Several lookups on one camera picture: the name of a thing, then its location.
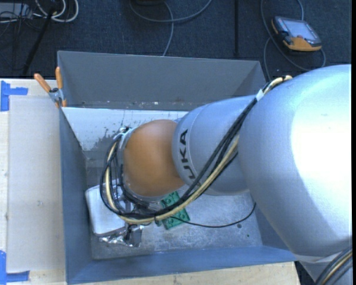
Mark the dark green flat block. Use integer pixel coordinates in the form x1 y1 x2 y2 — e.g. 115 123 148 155
155 191 191 230

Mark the silver foil packet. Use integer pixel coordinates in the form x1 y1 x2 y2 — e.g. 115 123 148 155
85 185 143 248

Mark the pale flat board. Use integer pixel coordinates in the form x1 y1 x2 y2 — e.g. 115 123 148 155
6 96 67 274

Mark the grey metal bin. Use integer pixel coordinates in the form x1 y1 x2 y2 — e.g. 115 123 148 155
56 50 299 285

